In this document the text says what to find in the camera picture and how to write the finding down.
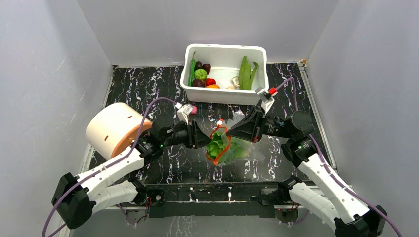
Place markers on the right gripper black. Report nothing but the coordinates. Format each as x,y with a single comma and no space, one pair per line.
257,124

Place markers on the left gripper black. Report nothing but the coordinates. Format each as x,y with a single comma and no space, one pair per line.
195,138

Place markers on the clear zip top bag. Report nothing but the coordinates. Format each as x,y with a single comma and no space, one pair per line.
223,126

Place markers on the green napa cabbage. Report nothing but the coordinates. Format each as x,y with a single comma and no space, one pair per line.
223,150

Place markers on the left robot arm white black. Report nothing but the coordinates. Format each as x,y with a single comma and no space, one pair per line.
77,198

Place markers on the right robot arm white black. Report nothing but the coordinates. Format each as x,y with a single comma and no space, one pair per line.
337,205

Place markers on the pink small cube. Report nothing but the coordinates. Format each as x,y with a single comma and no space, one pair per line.
194,110

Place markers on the beige mushroom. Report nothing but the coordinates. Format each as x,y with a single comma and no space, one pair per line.
235,83

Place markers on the green leafy vegetable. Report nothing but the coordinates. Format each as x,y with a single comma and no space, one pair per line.
247,74

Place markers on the orange fruit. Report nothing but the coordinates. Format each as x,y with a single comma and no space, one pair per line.
213,86

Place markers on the dark purple fruit front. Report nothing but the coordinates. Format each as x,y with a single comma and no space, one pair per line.
198,83

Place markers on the red tomato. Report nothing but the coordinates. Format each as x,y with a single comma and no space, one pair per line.
210,82

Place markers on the green bumpy fruit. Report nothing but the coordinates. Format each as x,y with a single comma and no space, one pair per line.
200,74

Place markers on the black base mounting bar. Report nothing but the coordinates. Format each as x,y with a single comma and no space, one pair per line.
222,199

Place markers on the white plastic bin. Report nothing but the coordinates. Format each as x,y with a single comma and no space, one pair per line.
225,61

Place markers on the dark red fruit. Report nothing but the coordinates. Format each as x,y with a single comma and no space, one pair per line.
206,67

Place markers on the long green chili pepper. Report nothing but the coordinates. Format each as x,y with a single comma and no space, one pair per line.
192,70

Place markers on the white cylindrical drum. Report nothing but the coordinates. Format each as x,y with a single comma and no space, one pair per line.
113,129

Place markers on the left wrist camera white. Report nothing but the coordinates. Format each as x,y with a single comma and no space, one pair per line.
183,112

